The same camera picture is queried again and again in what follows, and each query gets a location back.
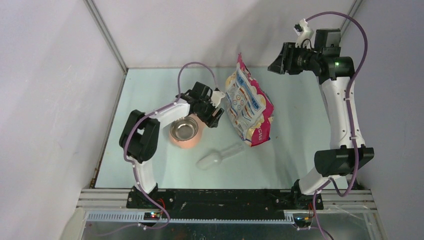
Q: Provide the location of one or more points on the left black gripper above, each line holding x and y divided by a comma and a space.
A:
213, 121

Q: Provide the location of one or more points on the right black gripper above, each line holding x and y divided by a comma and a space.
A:
284, 61

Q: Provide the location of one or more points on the clear plastic scoop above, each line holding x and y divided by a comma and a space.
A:
215, 157

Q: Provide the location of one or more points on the pink pet food bag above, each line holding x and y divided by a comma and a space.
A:
248, 107

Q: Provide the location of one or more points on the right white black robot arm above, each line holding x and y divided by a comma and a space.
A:
319, 52

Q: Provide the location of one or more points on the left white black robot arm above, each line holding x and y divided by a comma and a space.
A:
140, 137

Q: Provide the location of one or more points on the pink double bowl feeder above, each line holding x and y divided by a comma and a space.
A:
192, 142

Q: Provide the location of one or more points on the near steel bowl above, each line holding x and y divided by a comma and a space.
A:
184, 129

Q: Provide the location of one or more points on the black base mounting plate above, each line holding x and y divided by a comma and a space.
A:
225, 204

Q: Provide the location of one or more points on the left controller board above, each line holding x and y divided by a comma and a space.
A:
152, 216

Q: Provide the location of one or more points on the controller board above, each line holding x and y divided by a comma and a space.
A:
303, 222
152, 216

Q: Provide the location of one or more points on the right controller board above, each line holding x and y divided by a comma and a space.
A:
303, 222

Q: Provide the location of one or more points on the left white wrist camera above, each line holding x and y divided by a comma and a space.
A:
217, 97

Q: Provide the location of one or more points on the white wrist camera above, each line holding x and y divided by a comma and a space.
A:
304, 33
217, 97

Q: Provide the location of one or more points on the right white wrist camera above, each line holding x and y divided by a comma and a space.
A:
304, 33

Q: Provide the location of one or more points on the right corner aluminium post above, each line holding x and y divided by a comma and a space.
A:
353, 9

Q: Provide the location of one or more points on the corner aluminium post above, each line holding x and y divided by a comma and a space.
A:
353, 9
106, 34

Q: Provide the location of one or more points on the aluminium front frame rail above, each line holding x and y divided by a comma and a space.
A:
110, 205

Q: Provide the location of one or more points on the left corner aluminium post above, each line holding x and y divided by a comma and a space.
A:
106, 34

